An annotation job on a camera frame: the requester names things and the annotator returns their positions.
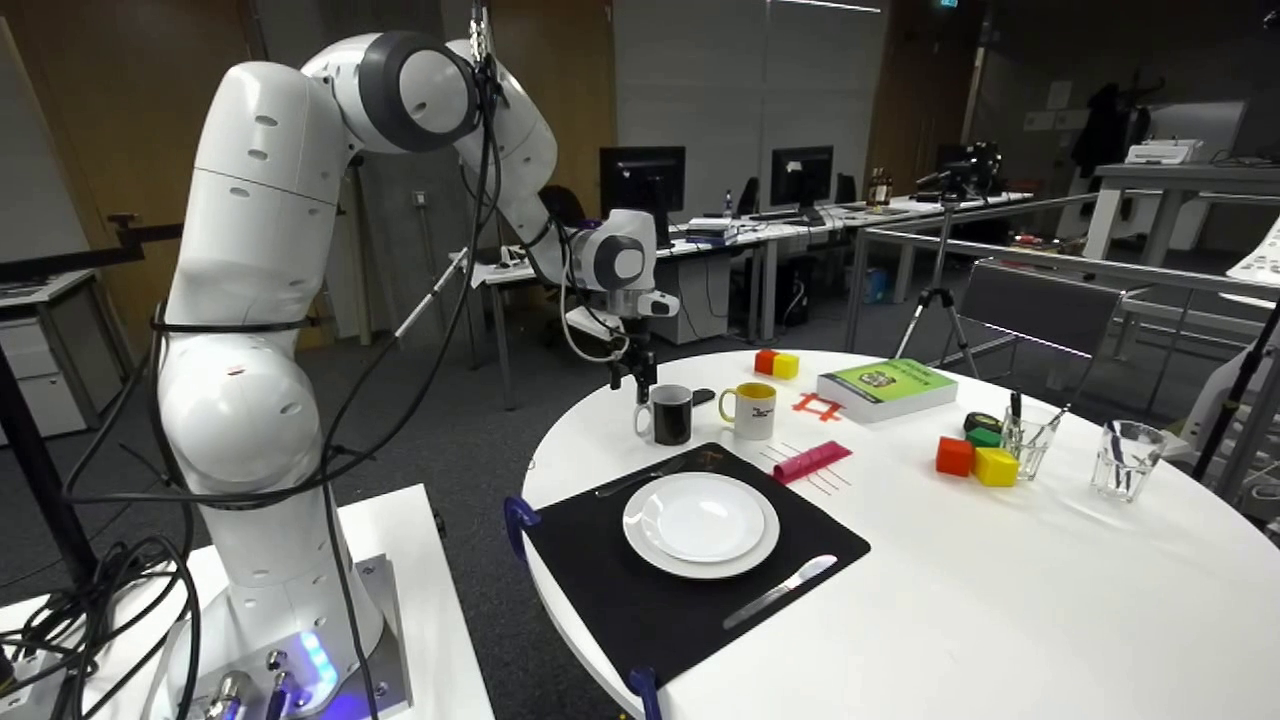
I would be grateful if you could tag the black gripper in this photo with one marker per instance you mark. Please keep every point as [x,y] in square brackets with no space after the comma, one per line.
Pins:
[634,350]

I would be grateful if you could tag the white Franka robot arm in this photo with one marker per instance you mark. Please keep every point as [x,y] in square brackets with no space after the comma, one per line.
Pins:
[254,264]

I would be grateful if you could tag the small white plate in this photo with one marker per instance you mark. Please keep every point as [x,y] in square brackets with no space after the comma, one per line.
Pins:
[700,518]

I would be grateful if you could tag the large cream dinner plate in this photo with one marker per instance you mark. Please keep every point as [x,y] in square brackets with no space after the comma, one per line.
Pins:
[700,572]

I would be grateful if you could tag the red cube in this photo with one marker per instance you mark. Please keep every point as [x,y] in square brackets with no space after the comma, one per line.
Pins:
[952,457]
[766,362]

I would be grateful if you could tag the yellow cube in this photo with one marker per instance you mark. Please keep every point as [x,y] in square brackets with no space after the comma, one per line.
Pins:
[791,365]
[996,464]

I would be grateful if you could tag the blue tape strip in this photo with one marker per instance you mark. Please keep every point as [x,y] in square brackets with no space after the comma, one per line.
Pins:
[646,696]
[518,520]

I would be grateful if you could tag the pink comb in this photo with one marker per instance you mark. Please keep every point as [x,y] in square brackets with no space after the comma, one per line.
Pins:
[809,461]

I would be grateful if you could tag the black computer monitor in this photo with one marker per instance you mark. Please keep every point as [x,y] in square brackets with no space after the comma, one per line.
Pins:
[646,181]
[801,175]

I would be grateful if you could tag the black placemat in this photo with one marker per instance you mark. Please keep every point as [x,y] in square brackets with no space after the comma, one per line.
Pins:
[603,602]

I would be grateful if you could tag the green book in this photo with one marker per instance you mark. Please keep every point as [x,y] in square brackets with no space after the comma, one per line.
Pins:
[884,386]

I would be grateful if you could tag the metal knife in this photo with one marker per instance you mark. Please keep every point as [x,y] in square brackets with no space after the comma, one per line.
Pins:
[787,585]

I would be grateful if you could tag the white robot mounting table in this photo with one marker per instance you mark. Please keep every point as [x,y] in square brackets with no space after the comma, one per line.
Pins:
[424,602]

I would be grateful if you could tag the small black round object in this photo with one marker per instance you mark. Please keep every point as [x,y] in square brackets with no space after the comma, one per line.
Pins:
[983,421]

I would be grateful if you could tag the green cube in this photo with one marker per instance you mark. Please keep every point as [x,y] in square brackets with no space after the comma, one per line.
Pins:
[983,438]

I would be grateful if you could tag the clear glass with pens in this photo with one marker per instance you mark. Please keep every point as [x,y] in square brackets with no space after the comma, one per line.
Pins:
[1039,448]

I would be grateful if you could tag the grey panel chair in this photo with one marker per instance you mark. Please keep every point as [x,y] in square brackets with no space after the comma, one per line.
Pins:
[1042,307]

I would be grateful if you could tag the white drawer cabinet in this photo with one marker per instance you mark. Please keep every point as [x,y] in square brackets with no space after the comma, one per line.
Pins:
[54,362]

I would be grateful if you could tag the black stand pole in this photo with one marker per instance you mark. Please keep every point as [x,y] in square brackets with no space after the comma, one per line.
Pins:
[1235,400]

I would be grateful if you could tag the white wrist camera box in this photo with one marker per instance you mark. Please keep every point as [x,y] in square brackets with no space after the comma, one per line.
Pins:
[591,326]

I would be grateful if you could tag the aluminium frame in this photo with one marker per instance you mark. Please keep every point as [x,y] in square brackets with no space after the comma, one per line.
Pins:
[906,243]

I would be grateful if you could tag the camera tripod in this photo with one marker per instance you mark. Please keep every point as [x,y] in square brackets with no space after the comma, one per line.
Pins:
[944,245]

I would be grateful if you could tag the small black camera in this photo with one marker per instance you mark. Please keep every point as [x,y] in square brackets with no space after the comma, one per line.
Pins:
[967,164]

